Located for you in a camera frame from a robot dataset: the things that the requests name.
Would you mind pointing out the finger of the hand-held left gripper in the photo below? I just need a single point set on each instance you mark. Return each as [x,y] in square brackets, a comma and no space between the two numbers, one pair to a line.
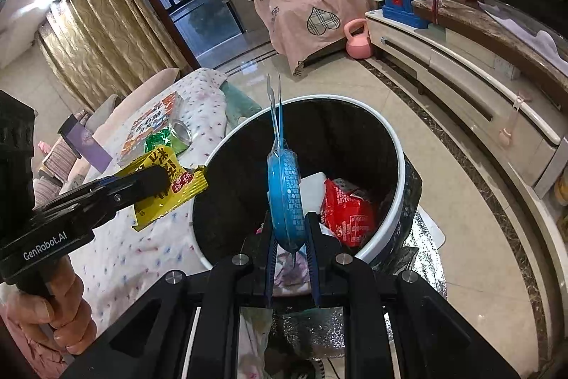
[133,186]

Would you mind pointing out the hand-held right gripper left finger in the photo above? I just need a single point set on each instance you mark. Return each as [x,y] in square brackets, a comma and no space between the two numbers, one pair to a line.
[269,272]

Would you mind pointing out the white television cabinet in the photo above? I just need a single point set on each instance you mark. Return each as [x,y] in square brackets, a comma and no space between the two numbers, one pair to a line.
[443,59]

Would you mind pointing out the silver foil mat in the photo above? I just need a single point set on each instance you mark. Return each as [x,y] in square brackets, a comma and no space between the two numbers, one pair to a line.
[310,334]

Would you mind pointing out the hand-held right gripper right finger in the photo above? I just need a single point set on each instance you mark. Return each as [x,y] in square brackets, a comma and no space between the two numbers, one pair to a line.
[314,268]

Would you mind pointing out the gold patterned curtain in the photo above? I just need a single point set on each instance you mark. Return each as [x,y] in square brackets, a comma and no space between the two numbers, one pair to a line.
[97,28]

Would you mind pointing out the white paper packet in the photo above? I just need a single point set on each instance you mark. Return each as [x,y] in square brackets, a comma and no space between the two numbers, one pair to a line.
[313,192]

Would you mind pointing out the red white printed box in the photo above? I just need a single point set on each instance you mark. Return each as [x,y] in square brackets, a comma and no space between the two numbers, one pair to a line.
[151,121]

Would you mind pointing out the blue round plastic packet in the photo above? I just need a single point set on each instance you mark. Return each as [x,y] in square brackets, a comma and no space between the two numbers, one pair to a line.
[284,197]

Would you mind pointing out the blue toy cash register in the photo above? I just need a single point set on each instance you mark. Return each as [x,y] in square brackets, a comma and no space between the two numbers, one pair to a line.
[399,12]

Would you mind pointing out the pink kettlebell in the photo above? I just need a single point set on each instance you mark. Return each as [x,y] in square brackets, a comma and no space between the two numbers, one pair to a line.
[357,46]

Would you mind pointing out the black white-rimmed trash bin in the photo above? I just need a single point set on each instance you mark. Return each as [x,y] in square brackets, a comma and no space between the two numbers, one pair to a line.
[386,223]

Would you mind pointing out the striped cushion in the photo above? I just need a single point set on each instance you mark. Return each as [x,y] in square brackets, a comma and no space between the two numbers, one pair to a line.
[60,163]

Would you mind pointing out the red snack packet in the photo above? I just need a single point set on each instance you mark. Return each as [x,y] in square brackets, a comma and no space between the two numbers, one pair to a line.
[350,210]

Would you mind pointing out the person's left hand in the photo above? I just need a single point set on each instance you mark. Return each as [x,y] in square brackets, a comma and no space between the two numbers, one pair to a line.
[66,308]

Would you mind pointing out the beige sofa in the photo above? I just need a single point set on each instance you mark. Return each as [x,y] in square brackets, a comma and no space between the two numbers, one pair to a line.
[142,95]

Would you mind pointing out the floral tablecloth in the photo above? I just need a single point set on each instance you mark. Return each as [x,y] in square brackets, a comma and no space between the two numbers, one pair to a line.
[133,254]

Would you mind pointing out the yellow snack packet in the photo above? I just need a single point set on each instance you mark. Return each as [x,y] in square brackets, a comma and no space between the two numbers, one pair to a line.
[186,188]

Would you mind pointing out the pale wrapper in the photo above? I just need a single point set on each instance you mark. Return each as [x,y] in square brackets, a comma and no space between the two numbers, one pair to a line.
[288,277]

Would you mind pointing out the purple flat box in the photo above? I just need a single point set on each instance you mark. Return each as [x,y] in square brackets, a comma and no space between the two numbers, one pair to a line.
[86,143]

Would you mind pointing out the green snack bag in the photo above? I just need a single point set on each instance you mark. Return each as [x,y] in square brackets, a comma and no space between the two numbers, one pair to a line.
[157,141]

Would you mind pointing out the pale green cloth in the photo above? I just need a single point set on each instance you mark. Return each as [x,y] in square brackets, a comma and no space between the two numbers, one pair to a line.
[239,103]

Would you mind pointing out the pink cabinet lock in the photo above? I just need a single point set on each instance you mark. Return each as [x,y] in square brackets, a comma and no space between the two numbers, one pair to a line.
[510,126]

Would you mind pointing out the pale plastic sheet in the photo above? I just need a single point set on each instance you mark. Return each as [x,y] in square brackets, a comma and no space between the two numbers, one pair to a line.
[523,28]

